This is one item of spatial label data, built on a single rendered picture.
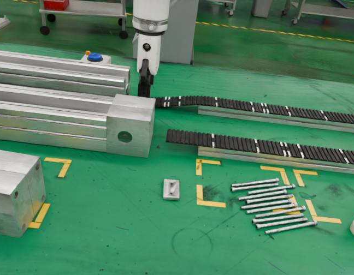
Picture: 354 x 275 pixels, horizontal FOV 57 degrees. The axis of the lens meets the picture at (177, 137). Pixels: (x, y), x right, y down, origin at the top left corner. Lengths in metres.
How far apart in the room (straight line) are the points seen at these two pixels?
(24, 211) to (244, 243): 0.36
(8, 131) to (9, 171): 0.23
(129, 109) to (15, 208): 0.30
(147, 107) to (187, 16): 0.53
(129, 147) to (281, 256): 0.36
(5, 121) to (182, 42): 0.67
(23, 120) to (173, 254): 0.41
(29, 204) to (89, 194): 0.11
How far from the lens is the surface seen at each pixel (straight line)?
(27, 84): 0.93
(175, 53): 1.20
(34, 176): 0.57
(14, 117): 0.76
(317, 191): 0.74
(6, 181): 0.54
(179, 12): 1.16
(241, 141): 0.76
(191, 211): 0.61
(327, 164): 0.81
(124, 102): 0.72
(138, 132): 0.68
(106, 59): 1.03
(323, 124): 0.98
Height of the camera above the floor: 1.22
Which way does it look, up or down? 34 degrees down
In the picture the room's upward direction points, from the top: 8 degrees clockwise
